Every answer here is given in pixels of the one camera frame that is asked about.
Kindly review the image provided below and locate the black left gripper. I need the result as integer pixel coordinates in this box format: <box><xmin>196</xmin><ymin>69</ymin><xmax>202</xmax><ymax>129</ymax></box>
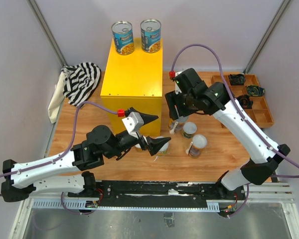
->
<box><xmin>105</xmin><ymin>108</ymin><xmax>172</xmax><ymax>159</ymax></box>

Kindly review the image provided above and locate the blue porridge can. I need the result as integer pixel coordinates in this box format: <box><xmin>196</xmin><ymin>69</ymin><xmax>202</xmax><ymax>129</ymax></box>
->
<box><xmin>168</xmin><ymin>116</ymin><xmax>188</xmax><ymax>134</ymax></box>

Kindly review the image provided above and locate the purple-label can with spoon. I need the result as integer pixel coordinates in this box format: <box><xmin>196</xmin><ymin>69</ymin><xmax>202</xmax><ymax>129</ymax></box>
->
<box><xmin>185</xmin><ymin>134</ymin><xmax>207</xmax><ymax>158</ymax></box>

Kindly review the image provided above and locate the blue Progresso soup can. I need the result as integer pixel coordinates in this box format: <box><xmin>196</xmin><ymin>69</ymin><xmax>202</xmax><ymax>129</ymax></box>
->
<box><xmin>111</xmin><ymin>21</ymin><xmax>135</xmax><ymax>55</ymax></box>
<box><xmin>140</xmin><ymin>18</ymin><xmax>161</xmax><ymax>53</ymax></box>

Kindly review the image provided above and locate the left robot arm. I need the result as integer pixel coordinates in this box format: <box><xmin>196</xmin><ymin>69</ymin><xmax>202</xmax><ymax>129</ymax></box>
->
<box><xmin>0</xmin><ymin>108</ymin><xmax>171</xmax><ymax>202</ymax></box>

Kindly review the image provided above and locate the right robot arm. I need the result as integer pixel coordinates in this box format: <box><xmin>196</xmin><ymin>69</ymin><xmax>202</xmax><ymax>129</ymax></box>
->
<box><xmin>165</xmin><ymin>68</ymin><xmax>290</xmax><ymax>199</ymax></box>

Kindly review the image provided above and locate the small yellow white-lid can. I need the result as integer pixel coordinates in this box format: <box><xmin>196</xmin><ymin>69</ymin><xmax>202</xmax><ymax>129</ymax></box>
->
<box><xmin>135</xmin><ymin>144</ymin><xmax>142</xmax><ymax>152</ymax></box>

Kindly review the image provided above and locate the yellow-green can clear lid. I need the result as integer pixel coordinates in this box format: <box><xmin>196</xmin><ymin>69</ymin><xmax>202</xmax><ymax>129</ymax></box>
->
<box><xmin>155</xmin><ymin>142</ymin><xmax>169</xmax><ymax>156</ymax></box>

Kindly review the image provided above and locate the yellow wooden cabinet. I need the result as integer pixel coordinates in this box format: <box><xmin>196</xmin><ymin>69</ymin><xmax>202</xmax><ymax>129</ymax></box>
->
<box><xmin>100</xmin><ymin>37</ymin><xmax>163</xmax><ymax>136</ymax></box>

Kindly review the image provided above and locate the black rolled sock top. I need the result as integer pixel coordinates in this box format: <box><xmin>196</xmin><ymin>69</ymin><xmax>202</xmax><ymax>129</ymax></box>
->
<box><xmin>228</xmin><ymin>74</ymin><xmax>246</xmax><ymax>86</ymax></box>

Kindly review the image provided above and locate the black orange rolled sock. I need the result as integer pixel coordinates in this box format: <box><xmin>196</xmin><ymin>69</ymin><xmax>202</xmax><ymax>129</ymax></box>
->
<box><xmin>237</xmin><ymin>95</ymin><xmax>253</xmax><ymax>109</ymax></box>

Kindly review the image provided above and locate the green patterned rolled sock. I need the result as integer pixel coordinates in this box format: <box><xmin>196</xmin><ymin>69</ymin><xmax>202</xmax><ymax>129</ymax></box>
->
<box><xmin>246</xmin><ymin>85</ymin><xmax>265</xmax><ymax>97</ymax></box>

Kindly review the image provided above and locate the black white striped cloth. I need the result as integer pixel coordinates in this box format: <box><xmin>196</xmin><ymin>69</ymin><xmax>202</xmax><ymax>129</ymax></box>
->
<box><xmin>61</xmin><ymin>62</ymin><xmax>102</xmax><ymax>107</ymax></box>

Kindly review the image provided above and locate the cream white cloth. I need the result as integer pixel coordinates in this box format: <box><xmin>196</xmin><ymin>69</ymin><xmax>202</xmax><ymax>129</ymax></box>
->
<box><xmin>47</xmin><ymin>72</ymin><xmax>65</xmax><ymax>124</ymax></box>

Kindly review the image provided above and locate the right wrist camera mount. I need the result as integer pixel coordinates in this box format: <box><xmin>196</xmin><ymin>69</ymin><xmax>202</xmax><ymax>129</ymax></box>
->
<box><xmin>169</xmin><ymin>71</ymin><xmax>182</xmax><ymax>95</ymax></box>

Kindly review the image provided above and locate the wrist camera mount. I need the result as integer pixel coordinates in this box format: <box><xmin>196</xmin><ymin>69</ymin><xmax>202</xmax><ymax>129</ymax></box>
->
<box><xmin>117</xmin><ymin>107</ymin><xmax>145</xmax><ymax>138</ymax></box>
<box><xmin>169</xmin><ymin>71</ymin><xmax>182</xmax><ymax>95</ymax></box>

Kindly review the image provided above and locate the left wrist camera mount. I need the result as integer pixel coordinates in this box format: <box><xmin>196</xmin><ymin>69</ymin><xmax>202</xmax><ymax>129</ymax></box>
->
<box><xmin>117</xmin><ymin>107</ymin><xmax>145</xmax><ymax>138</ymax></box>

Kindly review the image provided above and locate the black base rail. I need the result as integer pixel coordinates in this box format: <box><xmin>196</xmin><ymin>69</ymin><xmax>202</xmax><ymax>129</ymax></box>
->
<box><xmin>68</xmin><ymin>180</ymin><xmax>246</xmax><ymax>209</ymax></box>

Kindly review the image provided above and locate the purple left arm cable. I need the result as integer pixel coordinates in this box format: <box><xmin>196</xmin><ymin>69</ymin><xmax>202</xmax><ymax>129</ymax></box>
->
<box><xmin>0</xmin><ymin>101</ymin><xmax>120</xmax><ymax>216</ymax></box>

